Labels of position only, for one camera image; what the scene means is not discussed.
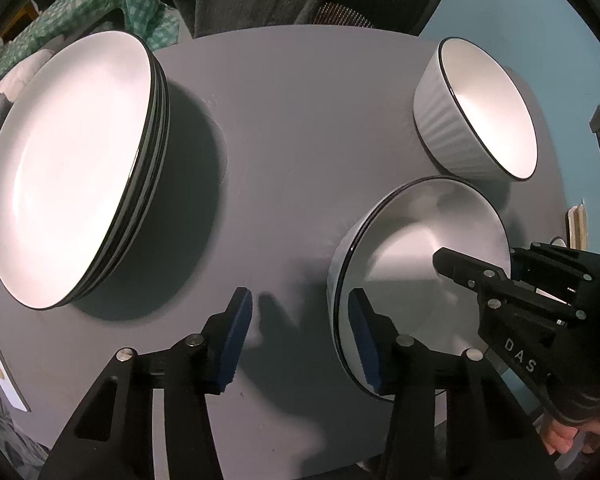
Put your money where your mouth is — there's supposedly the wooden board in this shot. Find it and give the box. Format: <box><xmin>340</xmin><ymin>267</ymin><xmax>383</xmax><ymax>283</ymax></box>
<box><xmin>566</xmin><ymin>201</ymin><xmax>590</xmax><ymax>252</ymax></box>

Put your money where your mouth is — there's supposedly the white plate black rim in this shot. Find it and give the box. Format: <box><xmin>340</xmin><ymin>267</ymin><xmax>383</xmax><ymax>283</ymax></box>
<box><xmin>65</xmin><ymin>42</ymin><xmax>172</xmax><ymax>306</ymax></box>
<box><xmin>55</xmin><ymin>35</ymin><xmax>167</xmax><ymax>307</ymax></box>

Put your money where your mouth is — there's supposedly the white smartphone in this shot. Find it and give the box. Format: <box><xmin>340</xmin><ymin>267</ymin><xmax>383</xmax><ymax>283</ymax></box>
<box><xmin>0</xmin><ymin>297</ymin><xmax>32</xmax><ymax>413</ymax></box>

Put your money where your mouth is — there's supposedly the white ribbed bowl black rim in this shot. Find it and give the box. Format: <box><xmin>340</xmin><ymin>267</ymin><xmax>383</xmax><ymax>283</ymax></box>
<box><xmin>326</xmin><ymin>176</ymin><xmax>512</xmax><ymax>402</ymax></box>
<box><xmin>412</xmin><ymin>36</ymin><xmax>539</xmax><ymax>182</ymax></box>

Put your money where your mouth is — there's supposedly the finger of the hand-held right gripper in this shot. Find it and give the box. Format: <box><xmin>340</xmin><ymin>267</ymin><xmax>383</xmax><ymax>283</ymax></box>
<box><xmin>432</xmin><ymin>247</ymin><xmax>513</xmax><ymax>302</ymax></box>
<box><xmin>510</xmin><ymin>242</ymin><xmax>600</xmax><ymax>308</ymax></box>

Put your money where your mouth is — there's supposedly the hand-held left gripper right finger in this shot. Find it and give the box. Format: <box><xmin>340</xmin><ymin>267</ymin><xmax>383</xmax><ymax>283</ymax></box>
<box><xmin>349</xmin><ymin>287</ymin><xmax>561</xmax><ymax>480</ymax></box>

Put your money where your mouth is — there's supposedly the stack of white plates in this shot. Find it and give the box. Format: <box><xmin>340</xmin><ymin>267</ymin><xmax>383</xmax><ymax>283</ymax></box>
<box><xmin>0</xmin><ymin>31</ymin><xmax>155</xmax><ymax>309</ymax></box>

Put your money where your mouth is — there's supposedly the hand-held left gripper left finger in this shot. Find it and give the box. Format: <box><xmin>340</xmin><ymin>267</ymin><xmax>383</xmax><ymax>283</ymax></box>
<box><xmin>37</xmin><ymin>287</ymin><xmax>253</xmax><ymax>480</ymax></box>

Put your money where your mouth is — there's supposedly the green checkered tablecloth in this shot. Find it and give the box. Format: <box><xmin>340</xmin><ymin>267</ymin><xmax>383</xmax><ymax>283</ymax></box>
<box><xmin>0</xmin><ymin>0</ymin><xmax>182</xmax><ymax>61</ymax></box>

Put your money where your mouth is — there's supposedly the person's right hand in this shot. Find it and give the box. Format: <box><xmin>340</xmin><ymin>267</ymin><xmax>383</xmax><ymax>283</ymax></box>
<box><xmin>539</xmin><ymin>410</ymin><xmax>600</xmax><ymax>457</ymax></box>

